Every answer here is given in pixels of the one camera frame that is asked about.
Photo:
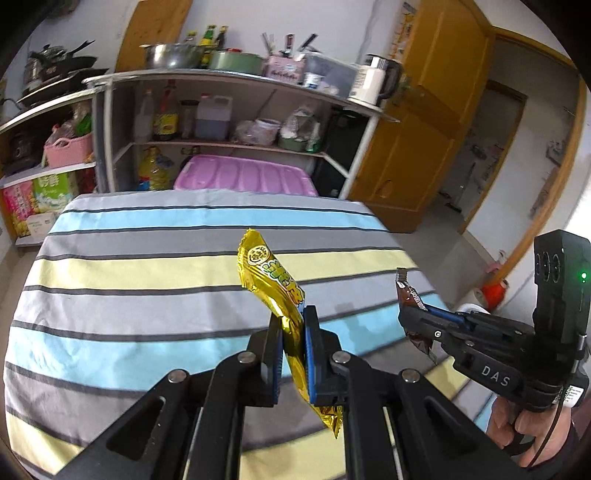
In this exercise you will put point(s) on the white jerrycan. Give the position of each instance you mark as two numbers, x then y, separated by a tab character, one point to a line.
212	118

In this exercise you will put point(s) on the pink utensil basket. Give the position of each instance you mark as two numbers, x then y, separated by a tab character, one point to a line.
283	69

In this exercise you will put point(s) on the brown silver candy wrapper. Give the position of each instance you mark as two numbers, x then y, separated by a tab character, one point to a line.
409	297

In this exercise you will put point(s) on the dark sauce bottle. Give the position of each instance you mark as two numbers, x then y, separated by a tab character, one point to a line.
166	117

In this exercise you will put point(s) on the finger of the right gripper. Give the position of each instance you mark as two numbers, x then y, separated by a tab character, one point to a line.
417	320
447	318

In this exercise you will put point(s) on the black wok with pots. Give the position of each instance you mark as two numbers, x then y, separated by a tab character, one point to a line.
55	71

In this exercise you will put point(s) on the colourful cardboard box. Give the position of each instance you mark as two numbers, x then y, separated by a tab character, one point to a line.
46	194

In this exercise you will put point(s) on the wooden cutting board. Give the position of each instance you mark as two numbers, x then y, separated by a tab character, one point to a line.
152	22

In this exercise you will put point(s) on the green enamel basin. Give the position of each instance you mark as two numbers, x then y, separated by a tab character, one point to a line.
236	61

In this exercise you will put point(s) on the white trash bin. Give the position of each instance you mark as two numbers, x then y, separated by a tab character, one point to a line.
470	308

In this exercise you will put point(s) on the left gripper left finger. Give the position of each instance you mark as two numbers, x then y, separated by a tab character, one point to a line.
267	345

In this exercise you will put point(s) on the white metal shelf rack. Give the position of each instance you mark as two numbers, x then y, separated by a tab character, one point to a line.
113	100

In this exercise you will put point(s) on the steel mixing bowl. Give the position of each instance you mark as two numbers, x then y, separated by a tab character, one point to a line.
172	56

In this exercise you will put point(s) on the white electric kettle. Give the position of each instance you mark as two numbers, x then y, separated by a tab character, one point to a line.
376	80

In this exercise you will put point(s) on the white plastic tub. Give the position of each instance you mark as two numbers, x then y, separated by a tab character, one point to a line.
264	131

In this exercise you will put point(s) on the gold snack wrapper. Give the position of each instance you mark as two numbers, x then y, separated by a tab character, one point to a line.
262	274

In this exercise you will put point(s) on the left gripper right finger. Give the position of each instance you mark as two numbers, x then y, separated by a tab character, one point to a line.
326	363

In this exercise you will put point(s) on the black camera module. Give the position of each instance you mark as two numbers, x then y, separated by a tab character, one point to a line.
562	276

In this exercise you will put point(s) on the yellow cooking oil bottle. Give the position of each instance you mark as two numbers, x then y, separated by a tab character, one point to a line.
154	171

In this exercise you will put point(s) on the orange wooden door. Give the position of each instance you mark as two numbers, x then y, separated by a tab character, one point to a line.
446	61

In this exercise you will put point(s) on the clear plastic storage box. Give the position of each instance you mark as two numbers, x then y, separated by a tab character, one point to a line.
328	75

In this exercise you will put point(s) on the striped tablecloth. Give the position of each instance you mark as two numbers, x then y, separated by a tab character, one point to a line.
127	287

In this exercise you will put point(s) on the person's right hand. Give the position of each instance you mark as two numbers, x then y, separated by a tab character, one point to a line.
562	441

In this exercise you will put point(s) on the pink plastic stool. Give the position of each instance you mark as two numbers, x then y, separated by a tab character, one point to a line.
243	175

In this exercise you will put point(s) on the pink woven basket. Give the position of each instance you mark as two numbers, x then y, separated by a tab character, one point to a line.
69	151

